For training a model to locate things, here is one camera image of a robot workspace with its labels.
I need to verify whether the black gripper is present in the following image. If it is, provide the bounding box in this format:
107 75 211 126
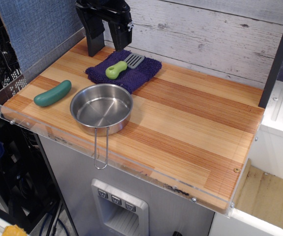
75 0 133 51

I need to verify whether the green handled grey spatula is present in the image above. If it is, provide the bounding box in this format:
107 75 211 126
105 53 145 80

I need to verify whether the purple folded cloth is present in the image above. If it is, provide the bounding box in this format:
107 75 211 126
85 50 162 93

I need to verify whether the green toy cucumber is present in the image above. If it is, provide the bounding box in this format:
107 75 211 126
33 80 72 107

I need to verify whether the black plastic crate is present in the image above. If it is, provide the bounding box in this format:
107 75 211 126
0 28 22 87

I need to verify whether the clear acrylic table guard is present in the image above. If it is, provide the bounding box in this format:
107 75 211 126
0 29 264 214

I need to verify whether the silver toy dispenser panel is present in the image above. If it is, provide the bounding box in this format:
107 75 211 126
91 178 150 236

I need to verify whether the white toy sink unit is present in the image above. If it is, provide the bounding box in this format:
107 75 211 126
248 81 283 179

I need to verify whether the black vertical post left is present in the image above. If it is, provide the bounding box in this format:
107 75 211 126
86 33 105 57

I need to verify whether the black vertical post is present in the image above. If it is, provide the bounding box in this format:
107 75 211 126
258 34 283 108
86 33 105 57

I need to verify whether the steel pan with wire handle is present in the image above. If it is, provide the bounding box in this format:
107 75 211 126
70 84 133 170

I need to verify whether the black vertical post right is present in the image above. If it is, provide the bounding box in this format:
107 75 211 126
258 34 283 108

